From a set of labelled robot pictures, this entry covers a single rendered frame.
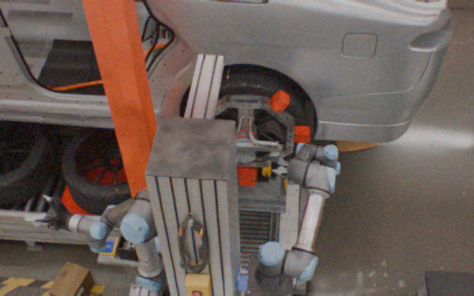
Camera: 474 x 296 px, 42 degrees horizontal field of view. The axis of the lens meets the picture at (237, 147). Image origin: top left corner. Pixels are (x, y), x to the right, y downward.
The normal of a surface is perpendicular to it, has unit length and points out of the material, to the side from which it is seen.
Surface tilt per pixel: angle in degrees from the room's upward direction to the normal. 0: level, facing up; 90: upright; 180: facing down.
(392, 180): 0
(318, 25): 81
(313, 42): 90
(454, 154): 0
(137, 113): 90
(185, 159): 0
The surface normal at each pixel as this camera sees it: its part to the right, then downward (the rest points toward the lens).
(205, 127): -0.02, -0.65
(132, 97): -0.10, 0.75
